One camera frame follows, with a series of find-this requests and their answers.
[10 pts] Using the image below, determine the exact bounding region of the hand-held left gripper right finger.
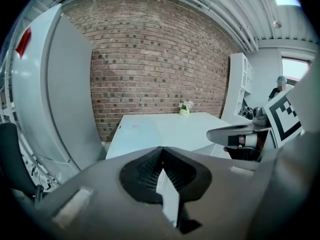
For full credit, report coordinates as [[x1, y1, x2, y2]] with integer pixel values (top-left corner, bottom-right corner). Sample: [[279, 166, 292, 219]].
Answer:
[[163, 131, 320, 240]]

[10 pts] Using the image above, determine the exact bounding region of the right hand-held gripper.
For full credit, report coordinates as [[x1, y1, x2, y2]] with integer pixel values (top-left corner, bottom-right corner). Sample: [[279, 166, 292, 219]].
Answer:
[[206, 88, 304, 163]]

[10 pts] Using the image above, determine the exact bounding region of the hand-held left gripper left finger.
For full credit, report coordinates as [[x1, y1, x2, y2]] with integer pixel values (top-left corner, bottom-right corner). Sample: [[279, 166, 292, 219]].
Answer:
[[34, 146, 181, 240]]

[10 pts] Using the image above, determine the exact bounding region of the black equipment bundle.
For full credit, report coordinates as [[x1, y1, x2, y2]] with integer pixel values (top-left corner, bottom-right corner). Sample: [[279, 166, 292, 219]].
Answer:
[[238, 105, 255, 116]]

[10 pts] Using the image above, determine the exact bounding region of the white table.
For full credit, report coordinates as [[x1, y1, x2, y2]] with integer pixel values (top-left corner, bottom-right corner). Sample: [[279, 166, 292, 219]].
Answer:
[[105, 111, 233, 160]]

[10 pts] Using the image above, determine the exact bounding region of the white open shelf unit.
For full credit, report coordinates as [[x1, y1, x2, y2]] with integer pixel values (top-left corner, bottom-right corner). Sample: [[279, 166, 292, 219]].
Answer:
[[221, 52, 256, 121]]

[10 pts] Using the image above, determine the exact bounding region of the flower pot with pink flowers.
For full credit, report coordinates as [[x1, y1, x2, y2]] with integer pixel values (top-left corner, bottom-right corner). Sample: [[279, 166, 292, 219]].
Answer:
[[177, 99, 195, 117]]

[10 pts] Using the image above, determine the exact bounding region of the window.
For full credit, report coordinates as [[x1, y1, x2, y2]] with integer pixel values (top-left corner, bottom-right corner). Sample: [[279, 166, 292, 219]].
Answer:
[[281, 56, 313, 81]]

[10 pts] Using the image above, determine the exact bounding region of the black mesh office chair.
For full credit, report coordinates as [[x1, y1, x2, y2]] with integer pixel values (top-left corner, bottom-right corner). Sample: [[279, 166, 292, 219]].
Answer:
[[0, 122, 43, 205]]

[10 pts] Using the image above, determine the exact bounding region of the tall grey cabinet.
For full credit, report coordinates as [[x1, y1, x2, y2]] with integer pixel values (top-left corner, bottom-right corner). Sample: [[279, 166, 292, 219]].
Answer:
[[11, 3, 107, 171]]

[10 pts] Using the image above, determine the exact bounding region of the white metal shelving rack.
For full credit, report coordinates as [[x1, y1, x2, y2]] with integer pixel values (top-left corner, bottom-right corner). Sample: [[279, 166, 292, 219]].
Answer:
[[0, 56, 18, 125]]

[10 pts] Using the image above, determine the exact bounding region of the red paper ornament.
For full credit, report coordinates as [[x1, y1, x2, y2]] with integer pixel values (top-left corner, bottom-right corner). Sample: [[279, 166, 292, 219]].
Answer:
[[15, 26, 33, 60]]

